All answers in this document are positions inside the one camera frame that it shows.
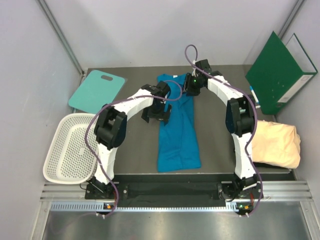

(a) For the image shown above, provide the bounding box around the cream folded t shirt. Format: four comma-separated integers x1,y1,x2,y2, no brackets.
252,120,301,169

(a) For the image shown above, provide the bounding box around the grey slotted cable duct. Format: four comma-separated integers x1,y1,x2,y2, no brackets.
50,201,250,213

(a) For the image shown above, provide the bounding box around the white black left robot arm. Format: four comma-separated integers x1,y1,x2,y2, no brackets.
89,81,172,199

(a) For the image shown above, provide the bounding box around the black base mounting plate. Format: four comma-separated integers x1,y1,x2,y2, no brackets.
84,181,263,207

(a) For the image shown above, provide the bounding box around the teal cutting board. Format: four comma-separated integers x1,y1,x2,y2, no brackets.
68,69,127,114

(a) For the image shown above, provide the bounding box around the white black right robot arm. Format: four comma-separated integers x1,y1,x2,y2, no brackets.
183,59,258,202

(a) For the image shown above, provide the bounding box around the green lever arch binder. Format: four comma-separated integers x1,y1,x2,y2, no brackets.
245,32,318,115

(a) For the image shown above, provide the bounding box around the blue t shirt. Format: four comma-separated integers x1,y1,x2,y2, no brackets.
157,74,202,173

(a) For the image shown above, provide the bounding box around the white blue marker pen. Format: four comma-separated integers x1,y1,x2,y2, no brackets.
249,85,261,109

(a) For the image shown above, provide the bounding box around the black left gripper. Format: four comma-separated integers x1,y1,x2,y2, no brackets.
141,100,171,125

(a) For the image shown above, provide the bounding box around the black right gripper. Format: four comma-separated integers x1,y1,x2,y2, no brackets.
179,73,204,97

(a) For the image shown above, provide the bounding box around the aluminium frame rail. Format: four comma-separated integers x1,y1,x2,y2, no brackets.
35,0,84,75

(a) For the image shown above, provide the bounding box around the white perforated plastic basket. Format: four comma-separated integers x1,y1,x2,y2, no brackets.
42,113,98,185

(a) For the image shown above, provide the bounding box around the black folded t shirt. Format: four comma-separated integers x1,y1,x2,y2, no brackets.
254,162,291,172

